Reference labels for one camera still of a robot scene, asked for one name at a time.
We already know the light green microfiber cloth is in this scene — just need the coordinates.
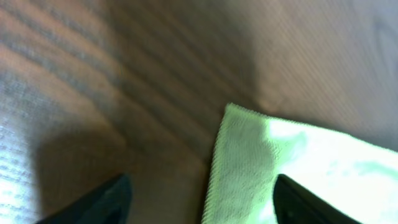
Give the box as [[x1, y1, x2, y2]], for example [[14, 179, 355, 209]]
[[202, 103, 397, 223]]

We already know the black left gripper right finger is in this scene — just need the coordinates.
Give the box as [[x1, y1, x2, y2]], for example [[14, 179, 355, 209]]
[[272, 174, 359, 224]]

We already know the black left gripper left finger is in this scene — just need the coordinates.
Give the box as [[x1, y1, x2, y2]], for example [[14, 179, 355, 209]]
[[38, 174, 132, 224]]

